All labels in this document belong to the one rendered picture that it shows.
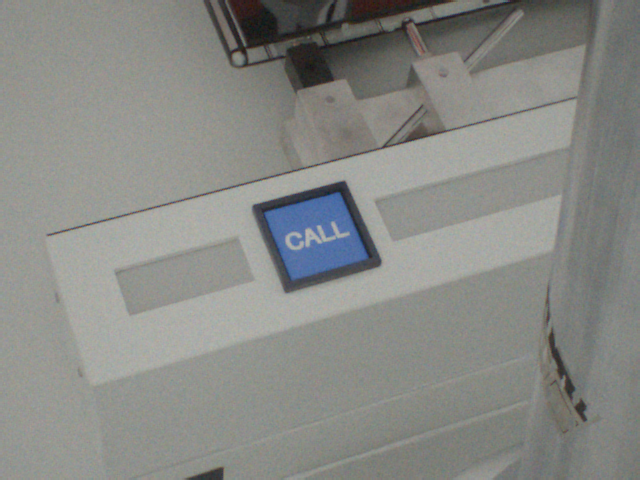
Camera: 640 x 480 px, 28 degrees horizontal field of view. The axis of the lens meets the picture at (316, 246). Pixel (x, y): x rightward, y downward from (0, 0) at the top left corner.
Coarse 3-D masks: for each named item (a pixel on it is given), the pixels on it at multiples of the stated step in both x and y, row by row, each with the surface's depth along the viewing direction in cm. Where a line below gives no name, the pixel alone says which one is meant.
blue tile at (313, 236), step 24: (264, 216) 71; (288, 216) 71; (312, 216) 71; (336, 216) 71; (288, 240) 70; (312, 240) 70; (336, 240) 70; (360, 240) 70; (288, 264) 69; (312, 264) 69; (336, 264) 69
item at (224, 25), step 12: (204, 0) 87; (216, 0) 86; (216, 12) 86; (228, 12) 86; (216, 24) 86; (228, 24) 85; (228, 36) 85; (240, 36) 85; (228, 48) 85; (240, 48) 84; (228, 60) 85; (240, 60) 84
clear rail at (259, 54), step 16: (448, 0) 88; (464, 0) 88; (480, 0) 88; (496, 0) 89; (512, 0) 89; (528, 0) 90; (384, 16) 87; (400, 16) 87; (416, 16) 87; (432, 16) 88; (448, 16) 88; (304, 32) 86; (320, 32) 86; (336, 32) 86; (352, 32) 86; (368, 32) 86; (384, 32) 87; (256, 48) 84; (272, 48) 85; (288, 48) 85; (320, 48) 86; (256, 64) 85
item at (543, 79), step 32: (512, 64) 89; (544, 64) 89; (576, 64) 89; (384, 96) 86; (512, 96) 87; (544, 96) 87; (288, 128) 84; (384, 128) 85; (416, 128) 85; (288, 160) 86
